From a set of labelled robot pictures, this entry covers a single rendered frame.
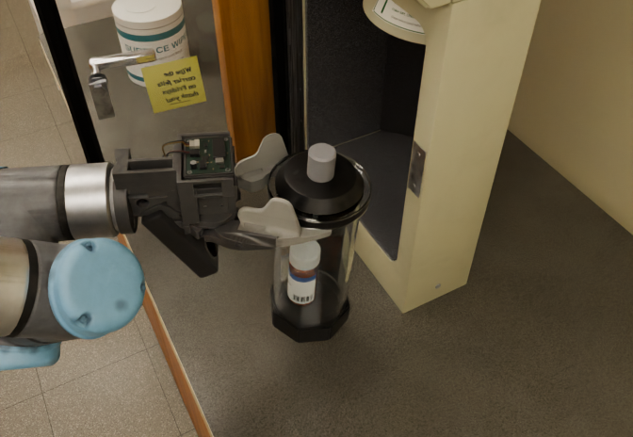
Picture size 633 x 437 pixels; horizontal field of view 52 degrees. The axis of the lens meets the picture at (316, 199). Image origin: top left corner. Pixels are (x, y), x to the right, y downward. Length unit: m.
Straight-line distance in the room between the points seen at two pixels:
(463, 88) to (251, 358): 0.45
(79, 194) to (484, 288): 0.59
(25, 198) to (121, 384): 1.40
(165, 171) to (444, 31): 0.29
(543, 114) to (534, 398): 0.53
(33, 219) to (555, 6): 0.84
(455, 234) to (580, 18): 0.43
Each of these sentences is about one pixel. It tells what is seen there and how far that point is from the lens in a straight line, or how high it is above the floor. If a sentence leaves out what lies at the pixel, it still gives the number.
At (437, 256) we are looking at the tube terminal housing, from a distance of 0.87.
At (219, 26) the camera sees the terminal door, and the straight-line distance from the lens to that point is 0.89.
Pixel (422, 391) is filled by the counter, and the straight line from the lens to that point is 0.87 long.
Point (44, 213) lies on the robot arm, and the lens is 0.66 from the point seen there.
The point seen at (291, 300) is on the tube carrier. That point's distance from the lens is 0.76.
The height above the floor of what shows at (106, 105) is 1.18.
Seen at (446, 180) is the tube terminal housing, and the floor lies 1.18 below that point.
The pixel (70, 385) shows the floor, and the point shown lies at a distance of 2.06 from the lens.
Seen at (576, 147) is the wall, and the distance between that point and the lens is 1.19.
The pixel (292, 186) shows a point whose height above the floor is 1.25.
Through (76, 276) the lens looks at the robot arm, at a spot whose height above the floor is 1.32.
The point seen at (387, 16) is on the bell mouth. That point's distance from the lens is 0.75.
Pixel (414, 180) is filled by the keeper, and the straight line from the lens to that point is 0.75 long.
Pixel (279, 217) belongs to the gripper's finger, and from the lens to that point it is 0.63.
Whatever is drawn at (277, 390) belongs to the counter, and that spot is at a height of 0.94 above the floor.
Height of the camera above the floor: 1.69
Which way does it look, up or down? 45 degrees down
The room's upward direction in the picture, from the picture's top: straight up
